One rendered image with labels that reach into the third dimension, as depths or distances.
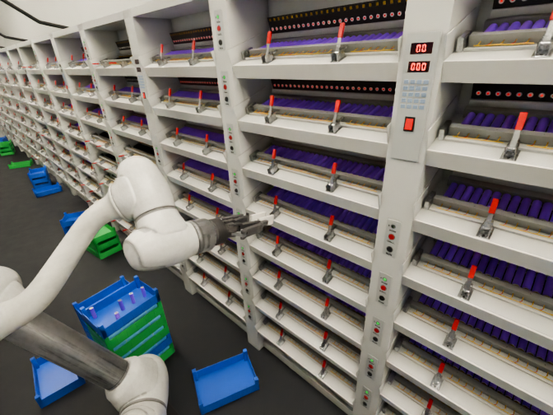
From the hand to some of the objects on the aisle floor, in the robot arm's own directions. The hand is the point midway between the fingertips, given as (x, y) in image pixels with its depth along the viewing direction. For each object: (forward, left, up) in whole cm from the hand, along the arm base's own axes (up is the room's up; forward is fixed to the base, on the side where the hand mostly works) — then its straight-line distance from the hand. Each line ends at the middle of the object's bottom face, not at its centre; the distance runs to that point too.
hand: (262, 219), depth 96 cm
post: (+29, +36, -106) cm, 115 cm away
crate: (-6, +32, -106) cm, 110 cm away
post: (+26, -34, -107) cm, 115 cm away
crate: (-61, +108, -103) cm, 161 cm away
